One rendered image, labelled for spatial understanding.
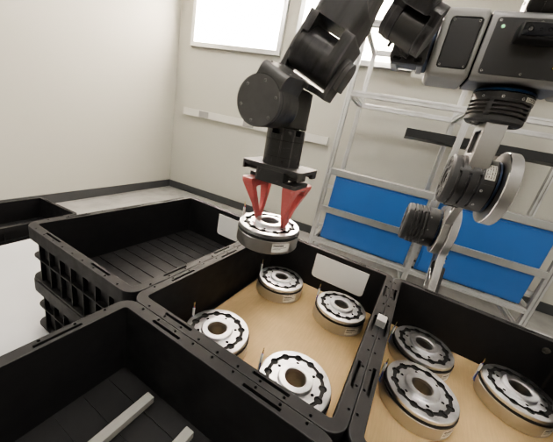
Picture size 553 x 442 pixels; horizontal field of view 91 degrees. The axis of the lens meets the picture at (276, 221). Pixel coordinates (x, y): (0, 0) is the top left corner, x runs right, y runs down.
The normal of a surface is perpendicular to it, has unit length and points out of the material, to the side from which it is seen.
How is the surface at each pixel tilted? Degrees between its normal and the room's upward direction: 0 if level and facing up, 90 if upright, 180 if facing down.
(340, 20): 88
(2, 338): 0
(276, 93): 92
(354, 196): 90
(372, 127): 90
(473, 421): 0
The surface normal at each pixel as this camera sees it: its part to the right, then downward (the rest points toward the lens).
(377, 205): -0.40, 0.23
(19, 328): 0.19, -0.93
